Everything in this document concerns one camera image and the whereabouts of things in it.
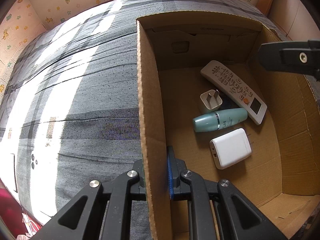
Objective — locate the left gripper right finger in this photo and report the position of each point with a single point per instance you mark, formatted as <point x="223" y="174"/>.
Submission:
<point x="216" y="210"/>

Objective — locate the large white power adapter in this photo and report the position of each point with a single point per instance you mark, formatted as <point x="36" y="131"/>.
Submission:
<point x="230" y="148"/>

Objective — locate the white remote control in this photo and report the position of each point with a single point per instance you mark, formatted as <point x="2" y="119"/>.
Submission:
<point x="235" y="88"/>

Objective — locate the small white plug charger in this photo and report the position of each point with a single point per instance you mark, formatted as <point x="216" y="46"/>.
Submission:
<point x="210" y="101"/>

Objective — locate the brown cardboard box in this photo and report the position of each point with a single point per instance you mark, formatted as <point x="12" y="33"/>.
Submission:
<point x="281" y="176"/>

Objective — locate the beige cabinet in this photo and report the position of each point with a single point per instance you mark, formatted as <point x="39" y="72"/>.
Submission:
<point x="293" y="20"/>

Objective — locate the teal cosmetic bottle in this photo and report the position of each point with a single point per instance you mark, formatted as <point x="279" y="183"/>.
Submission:
<point x="217" y="120"/>

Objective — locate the grey plaid bed sheet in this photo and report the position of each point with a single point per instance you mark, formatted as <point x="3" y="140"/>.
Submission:
<point x="70" y="112"/>

